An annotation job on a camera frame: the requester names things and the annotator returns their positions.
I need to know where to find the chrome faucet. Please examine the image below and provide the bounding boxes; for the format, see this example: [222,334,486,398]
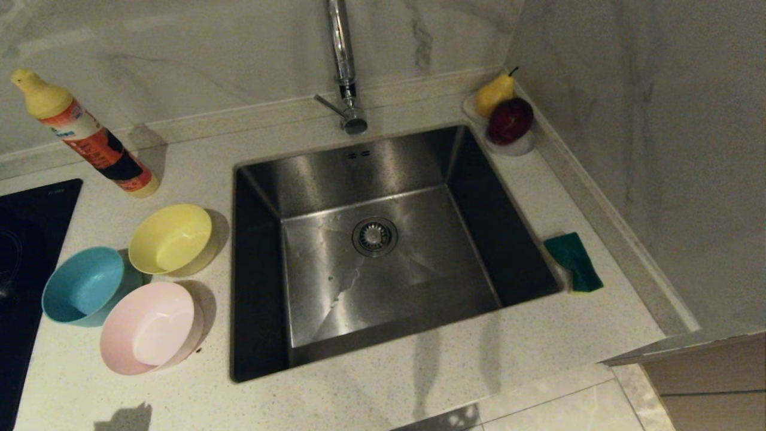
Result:
[314,0,369,135]

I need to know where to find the orange detergent bottle yellow cap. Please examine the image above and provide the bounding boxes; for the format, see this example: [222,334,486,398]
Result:
[11,68,161,199]

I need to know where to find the stainless steel sink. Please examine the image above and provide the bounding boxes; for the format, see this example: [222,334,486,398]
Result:
[229,123,564,384]

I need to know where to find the green yellow sponge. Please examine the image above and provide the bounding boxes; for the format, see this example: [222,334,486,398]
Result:
[543,232,604,295]

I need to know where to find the round metal drain strainer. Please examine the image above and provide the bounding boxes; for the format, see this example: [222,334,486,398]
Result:
[351,216,399,259]

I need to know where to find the small white dish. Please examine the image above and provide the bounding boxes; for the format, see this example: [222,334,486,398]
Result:
[461,91,537,157]

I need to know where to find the dark red apple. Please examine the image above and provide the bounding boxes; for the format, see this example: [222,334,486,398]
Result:
[487,98,535,146]

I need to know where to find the yellow pear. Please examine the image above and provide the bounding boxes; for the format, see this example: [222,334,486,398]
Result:
[475,66,520,118]

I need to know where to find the yellow plastic bowl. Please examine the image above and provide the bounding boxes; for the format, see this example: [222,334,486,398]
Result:
[127,204,220,278]

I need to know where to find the pink plastic bowl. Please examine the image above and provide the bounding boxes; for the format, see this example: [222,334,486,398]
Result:
[99,281,207,377]

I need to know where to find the blue plastic bowl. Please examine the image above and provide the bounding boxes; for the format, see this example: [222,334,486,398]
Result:
[41,246,144,328]

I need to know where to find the black induction cooktop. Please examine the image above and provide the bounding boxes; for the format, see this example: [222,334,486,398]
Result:
[0,178,83,431]

